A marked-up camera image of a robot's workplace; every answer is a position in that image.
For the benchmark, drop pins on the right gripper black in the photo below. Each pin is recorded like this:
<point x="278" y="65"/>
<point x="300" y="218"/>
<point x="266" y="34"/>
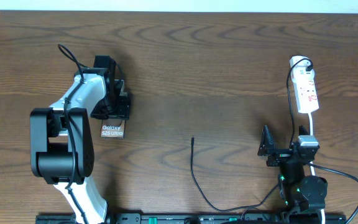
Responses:
<point x="266" y="148"/>

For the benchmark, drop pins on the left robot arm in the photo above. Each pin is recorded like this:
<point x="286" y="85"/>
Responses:
<point x="61" y="141"/>

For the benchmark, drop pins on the Samsung Galaxy smartphone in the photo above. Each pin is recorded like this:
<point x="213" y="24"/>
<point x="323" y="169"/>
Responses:
<point x="113" y="128"/>

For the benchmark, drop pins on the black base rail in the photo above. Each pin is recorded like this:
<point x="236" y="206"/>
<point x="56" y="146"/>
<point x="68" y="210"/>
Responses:
<point x="253" y="217"/>

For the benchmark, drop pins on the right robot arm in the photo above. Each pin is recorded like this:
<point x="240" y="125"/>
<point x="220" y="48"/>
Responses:
<point x="304" y="194"/>

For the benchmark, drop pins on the white power strip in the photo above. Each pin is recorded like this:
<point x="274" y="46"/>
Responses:
<point x="302" y="76"/>

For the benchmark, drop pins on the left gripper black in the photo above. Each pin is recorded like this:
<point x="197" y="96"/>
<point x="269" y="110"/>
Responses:
<point x="122" y="112"/>

